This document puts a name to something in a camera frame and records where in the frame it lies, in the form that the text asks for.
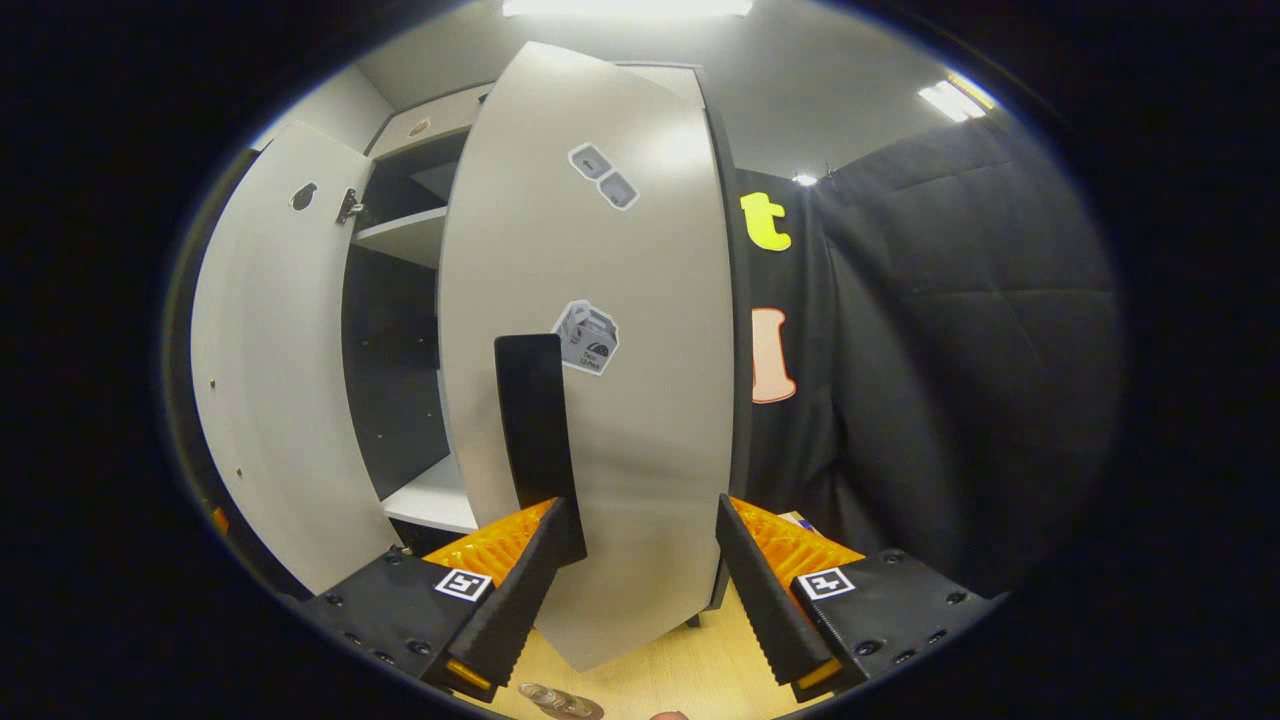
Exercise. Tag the light grey cabinet drawer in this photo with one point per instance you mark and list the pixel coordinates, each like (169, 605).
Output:
(440, 120)

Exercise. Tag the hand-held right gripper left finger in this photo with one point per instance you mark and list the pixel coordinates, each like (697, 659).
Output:
(515, 605)

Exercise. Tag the clear glass bottle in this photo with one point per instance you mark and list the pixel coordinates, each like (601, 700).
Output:
(560, 702)

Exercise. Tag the black backdrop cloth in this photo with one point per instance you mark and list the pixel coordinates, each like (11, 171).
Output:
(950, 380)

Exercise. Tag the grey and white cabinet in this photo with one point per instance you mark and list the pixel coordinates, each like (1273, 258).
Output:
(395, 380)

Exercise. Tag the metal door hinge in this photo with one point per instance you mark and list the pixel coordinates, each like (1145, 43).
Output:
(350, 205)

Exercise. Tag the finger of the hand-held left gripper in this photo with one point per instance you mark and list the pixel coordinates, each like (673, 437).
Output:
(220, 520)

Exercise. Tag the large ceiling light panel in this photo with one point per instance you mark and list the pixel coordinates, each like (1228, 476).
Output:
(630, 7)

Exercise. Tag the light grey cabinet door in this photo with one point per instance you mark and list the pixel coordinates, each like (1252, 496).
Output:
(270, 380)
(650, 450)

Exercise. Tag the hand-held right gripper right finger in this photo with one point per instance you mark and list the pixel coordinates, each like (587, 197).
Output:
(765, 610)

